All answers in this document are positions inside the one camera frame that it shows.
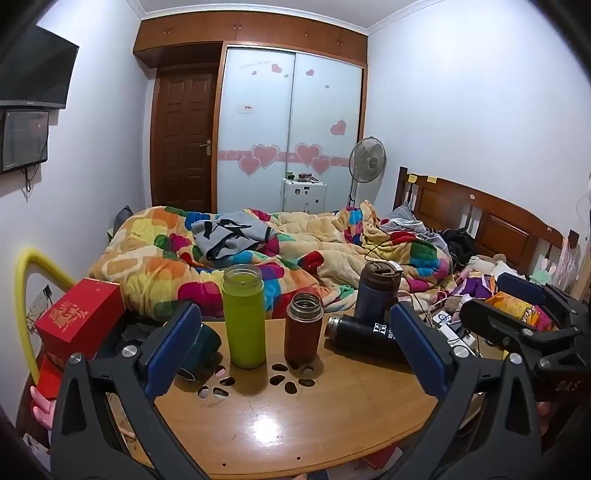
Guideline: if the orange snack packet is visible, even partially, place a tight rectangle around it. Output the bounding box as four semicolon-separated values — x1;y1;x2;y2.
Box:
485;291;556;331

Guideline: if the dark green cup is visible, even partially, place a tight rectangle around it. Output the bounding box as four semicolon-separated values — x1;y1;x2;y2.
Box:
178;323;223;382

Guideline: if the wardrobe with heart stickers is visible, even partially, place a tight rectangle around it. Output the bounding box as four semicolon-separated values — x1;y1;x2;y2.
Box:
216;42;367;216

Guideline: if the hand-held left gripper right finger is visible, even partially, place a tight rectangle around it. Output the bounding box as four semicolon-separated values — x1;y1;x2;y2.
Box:
383;301;543;480

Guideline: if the brown wooden door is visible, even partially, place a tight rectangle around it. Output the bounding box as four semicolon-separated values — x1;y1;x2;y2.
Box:
151;67;218;215

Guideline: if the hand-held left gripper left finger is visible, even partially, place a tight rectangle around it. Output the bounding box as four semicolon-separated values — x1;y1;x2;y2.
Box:
50;300;208;480

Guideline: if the grey striped cloth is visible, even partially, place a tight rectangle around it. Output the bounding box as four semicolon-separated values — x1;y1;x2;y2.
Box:
380;202;445;241

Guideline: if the black cable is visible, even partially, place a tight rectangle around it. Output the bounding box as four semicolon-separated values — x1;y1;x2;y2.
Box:
361;225;417;274

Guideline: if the red gift box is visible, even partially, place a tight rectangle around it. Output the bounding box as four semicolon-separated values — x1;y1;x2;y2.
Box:
34;278;126;361

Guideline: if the black standing fan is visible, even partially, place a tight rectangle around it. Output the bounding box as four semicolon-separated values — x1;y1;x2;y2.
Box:
346;137;387;209

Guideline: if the wooden bed headboard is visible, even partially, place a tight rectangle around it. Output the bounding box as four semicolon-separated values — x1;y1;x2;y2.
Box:
392;166;567;278

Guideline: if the brown metal cup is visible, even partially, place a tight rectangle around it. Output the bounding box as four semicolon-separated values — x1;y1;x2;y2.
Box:
284;292;325;368

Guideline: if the dark wall-mounted box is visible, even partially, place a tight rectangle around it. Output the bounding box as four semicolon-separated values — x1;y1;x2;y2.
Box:
0;108;51;175

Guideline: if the pink plastic toy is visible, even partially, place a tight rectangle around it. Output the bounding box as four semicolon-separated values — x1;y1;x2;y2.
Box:
30;385;59;429

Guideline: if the dark blue thermos brown lid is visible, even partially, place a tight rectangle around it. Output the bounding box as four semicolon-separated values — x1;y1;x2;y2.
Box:
353;261;402;322

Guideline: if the white power strip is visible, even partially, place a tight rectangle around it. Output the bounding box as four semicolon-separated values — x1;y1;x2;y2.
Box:
435;313;479;357

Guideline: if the black wall television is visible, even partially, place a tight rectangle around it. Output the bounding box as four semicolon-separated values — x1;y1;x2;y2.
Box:
0;23;80;110

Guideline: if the wooden overhead cabinet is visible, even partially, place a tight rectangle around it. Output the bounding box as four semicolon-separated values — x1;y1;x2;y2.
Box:
133;10;369;71

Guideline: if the black clothing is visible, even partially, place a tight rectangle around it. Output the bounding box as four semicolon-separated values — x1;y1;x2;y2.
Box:
442;227;482;265

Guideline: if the grey black garment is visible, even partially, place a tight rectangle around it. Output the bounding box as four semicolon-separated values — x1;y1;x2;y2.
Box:
189;210;280;260

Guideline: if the yellow foam tube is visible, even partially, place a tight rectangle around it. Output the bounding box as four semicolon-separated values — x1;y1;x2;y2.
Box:
16;248;77;384

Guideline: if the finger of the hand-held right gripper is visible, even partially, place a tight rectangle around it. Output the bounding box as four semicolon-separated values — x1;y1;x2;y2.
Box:
500;271;581;329
461;298;583;365

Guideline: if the person's right hand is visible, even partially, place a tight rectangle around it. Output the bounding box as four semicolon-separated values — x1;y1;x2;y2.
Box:
537;401;553;437

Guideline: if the colourful patterned blanket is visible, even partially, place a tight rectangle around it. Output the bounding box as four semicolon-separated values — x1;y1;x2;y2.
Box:
88;200;456;320

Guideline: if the purple cloth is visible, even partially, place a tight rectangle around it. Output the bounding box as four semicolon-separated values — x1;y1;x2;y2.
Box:
454;274;498;302

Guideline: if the black thermos bottle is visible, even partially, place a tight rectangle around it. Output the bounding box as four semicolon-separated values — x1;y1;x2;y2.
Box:
324;314;413;361

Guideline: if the beige plush toy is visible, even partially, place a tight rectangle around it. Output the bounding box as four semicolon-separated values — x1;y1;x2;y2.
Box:
468;254;509;278

